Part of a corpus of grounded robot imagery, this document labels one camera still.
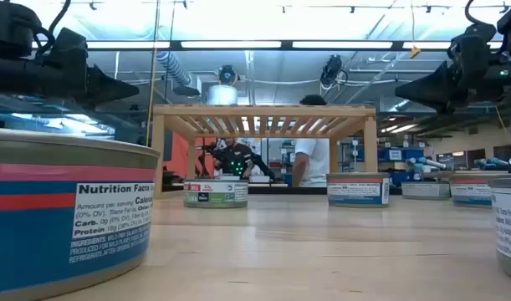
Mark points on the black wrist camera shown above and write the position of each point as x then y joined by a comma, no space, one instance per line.
472,42
69,44

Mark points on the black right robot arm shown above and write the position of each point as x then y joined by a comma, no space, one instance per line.
510,79

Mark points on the blue pink label salmon can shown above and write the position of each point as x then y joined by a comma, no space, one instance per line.
470,192
358,192
50,234

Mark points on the wooden slatted shelf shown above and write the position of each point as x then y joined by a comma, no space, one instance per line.
259,110

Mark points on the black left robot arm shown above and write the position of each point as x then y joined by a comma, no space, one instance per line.
12,77

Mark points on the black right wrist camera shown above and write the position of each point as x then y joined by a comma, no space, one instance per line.
472,42

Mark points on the orange wall panel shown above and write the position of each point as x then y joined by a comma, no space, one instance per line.
179,155

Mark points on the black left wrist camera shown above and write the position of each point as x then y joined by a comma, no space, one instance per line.
69,44

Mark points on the black hanging ceiling device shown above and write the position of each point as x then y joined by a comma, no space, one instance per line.
332,69

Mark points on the person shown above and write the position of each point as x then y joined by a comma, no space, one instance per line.
315,159
235,156

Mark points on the black round ceiling device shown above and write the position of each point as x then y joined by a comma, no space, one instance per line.
227,75

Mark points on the grey teal background robot arm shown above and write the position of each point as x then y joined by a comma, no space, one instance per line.
491,163
426,163

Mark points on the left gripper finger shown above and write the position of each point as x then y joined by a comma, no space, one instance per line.
110,88
96,104

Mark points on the white hanging cylinder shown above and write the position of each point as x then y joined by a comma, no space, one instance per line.
222,95

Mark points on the blue bin white label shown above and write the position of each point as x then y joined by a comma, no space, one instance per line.
394,154

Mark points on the yellow hanging tag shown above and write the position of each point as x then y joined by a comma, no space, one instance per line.
415,52

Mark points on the green white label tuna can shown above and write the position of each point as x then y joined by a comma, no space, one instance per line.
424,191
216,196
510,230

